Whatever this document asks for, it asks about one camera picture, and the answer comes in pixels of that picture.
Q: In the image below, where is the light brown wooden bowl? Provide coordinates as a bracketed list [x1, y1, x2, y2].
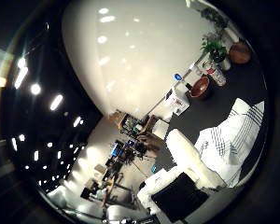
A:
[228, 41, 252, 65]

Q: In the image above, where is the dark grey table mat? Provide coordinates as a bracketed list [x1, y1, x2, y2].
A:
[153, 55, 269, 181]

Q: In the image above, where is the white printed carton box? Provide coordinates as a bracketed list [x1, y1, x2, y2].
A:
[162, 87, 190, 117]

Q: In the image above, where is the blue headed brush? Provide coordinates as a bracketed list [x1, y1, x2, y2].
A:
[172, 73, 193, 91]

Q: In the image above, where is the white cube box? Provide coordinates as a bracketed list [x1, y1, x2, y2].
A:
[152, 119, 171, 141]

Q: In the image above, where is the dark red wooden bowl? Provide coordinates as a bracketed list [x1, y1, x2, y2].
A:
[189, 75, 213, 101]

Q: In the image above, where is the white canister with red label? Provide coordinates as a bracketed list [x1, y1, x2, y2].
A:
[202, 59, 228, 88]

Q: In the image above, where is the large dark green potted plant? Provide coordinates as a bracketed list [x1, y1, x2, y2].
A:
[199, 7, 230, 31]

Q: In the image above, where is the wooden shelf with clutter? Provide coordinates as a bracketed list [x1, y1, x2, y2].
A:
[116, 110, 144, 136]

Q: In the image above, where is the blue lit monitor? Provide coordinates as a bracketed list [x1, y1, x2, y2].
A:
[110, 139, 125, 158]

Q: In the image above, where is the small bright green potted plant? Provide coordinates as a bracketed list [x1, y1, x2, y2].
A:
[200, 35, 231, 72]

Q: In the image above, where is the white cloth with dark stripes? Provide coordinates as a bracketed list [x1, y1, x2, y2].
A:
[194, 97, 265, 188]

